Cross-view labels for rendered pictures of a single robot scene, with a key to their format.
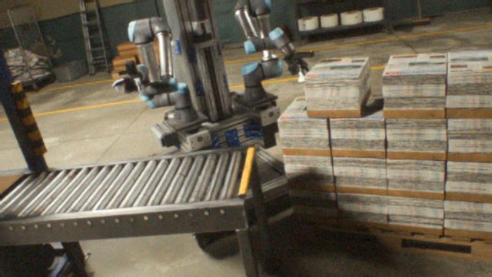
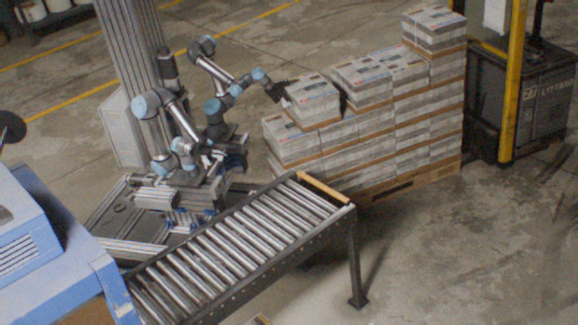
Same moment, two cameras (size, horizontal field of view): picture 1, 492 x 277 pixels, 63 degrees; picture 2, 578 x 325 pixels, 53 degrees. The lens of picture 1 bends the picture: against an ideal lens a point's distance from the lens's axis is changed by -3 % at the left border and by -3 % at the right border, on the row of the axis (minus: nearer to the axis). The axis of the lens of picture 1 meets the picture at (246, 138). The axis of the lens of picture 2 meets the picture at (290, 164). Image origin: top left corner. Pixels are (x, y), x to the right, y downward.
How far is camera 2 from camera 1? 239 cm
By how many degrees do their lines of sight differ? 41
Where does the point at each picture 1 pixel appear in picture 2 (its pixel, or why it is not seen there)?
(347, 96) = (330, 108)
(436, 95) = (387, 90)
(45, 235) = (228, 310)
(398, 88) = (365, 92)
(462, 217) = (406, 163)
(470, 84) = (405, 77)
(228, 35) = not seen: outside the picture
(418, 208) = (381, 169)
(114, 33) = not seen: outside the picture
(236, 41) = not seen: outside the picture
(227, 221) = (347, 223)
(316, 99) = (309, 117)
